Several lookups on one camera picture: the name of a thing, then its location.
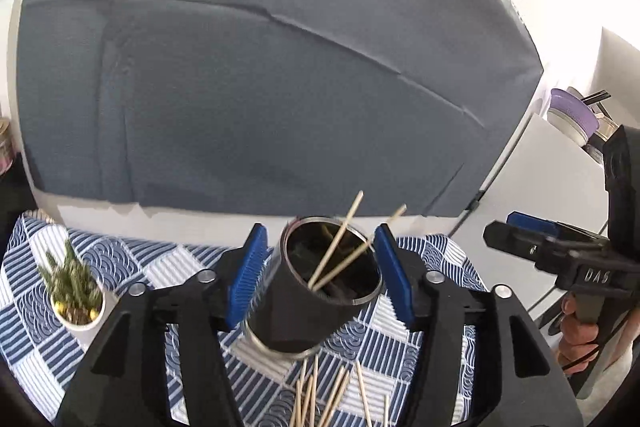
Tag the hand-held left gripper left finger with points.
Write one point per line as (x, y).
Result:
(247, 272)

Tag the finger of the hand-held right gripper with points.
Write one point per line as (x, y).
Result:
(505, 237)
(535, 225)

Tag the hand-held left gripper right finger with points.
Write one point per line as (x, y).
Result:
(395, 272)

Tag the wooden chopstick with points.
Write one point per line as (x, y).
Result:
(340, 234)
(350, 257)

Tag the black metal cup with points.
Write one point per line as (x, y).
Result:
(300, 307)

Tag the pile of wooden chopsticks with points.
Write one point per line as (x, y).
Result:
(306, 399)

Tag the person's right hand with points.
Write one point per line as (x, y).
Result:
(575, 342)

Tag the white cabinet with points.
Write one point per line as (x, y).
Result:
(560, 187)

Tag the blue white patterned tablecloth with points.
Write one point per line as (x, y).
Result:
(165, 257)

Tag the white bowl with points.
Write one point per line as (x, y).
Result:
(562, 124)

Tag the purple bowl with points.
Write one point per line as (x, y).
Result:
(575, 109)

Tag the black chopsticks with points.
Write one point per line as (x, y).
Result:
(596, 97)

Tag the potted plant in white pot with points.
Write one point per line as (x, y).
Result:
(75, 302)

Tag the grey sofa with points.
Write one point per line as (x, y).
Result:
(275, 57)

